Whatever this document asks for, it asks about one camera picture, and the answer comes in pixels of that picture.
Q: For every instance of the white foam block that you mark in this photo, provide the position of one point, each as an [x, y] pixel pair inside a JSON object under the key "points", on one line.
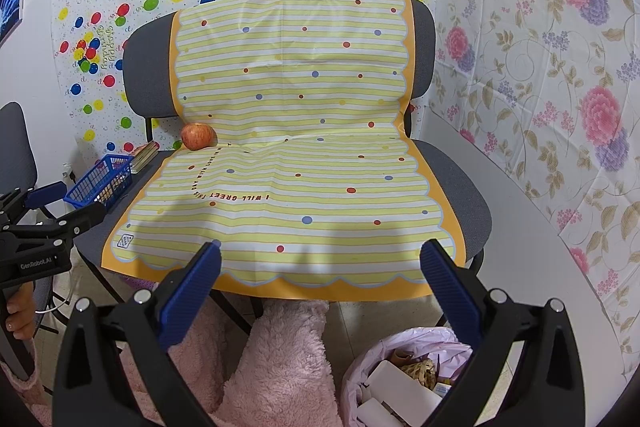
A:
{"points": [[412, 402]]}

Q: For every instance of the yellow striped plastic cover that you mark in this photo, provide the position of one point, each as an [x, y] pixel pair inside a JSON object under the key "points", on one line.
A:
{"points": [[290, 131]]}

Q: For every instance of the blue plastic basket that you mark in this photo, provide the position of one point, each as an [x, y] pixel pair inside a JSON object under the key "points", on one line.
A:
{"points": [[84, 191]]}

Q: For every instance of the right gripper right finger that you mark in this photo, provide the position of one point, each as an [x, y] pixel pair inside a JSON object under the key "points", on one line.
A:
{"points": [[547, 387]]}

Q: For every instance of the snack wrapper in basket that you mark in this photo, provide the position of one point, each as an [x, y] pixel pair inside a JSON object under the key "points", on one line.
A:
{"points": [[112, 190]]}

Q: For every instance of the white blue milk carton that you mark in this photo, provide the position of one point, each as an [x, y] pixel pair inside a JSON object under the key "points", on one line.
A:
{"points": [[372, 414]]}

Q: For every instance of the pink lined trash bin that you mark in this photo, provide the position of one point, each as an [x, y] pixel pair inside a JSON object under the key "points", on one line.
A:
{"points": [[437, 343]]}

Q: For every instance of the woven bamboo basket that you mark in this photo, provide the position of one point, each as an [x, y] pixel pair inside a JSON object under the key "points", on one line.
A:
{"points": [[424, 371]]}

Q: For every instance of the pink fluffy trouser legs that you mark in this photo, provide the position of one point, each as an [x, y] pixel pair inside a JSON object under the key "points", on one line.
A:
{"points": [[283, 377]]}

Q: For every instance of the left hand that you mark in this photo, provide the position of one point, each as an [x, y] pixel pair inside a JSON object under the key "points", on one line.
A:
{"points": [[21, 307]]}

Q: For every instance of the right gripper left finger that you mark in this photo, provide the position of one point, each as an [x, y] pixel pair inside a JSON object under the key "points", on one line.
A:
{"points": [[91, 387]]}

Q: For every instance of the red apple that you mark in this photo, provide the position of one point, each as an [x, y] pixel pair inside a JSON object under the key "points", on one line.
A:
{"points": [[198, 136]]}

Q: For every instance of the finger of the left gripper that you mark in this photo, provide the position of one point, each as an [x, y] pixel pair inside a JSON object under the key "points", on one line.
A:
{"points": [[80, 220], [43, 196]]}

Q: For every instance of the stack of books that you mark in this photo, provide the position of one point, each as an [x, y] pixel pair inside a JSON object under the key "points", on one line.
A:
{"points": [[142, 155]]}

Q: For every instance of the floral pattern wall sheet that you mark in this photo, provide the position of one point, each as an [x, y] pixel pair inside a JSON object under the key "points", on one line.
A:
{"points": [[549, 91]]}

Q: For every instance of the grey office chair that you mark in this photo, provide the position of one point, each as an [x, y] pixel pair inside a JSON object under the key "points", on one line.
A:
{"points": [[450, 191]]}

